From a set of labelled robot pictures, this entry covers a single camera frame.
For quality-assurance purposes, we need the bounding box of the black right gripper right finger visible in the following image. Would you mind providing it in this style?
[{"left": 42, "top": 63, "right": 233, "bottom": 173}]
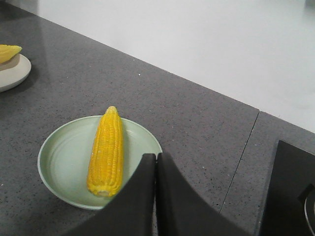
[{"left": 156, "top": 153, "right": 248, "bottom": 236}]

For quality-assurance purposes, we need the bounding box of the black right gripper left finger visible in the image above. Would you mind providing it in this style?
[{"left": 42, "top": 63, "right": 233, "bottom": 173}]
[{"left": 65, "top": 153, "right": 156, "bottom": 236}]

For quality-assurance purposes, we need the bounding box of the yellow corn cob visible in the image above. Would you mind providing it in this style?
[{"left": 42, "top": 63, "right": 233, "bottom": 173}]
[
  {"left": 87, "top": 106, "right": 124, "bottom": 197},
  {"left": 0, "top": 44, "right": 22, "bottom": 64}
]

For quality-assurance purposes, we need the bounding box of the black gas stove top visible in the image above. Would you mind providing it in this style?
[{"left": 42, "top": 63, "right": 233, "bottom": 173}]
[{"left": 259, "top": 140, "right": 315, "bottom": 236}]

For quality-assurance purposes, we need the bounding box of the black stove burner ring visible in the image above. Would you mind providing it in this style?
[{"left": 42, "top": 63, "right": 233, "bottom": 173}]
[{"left": 297, "top": 184, "right": 315, "bottom": 232}]

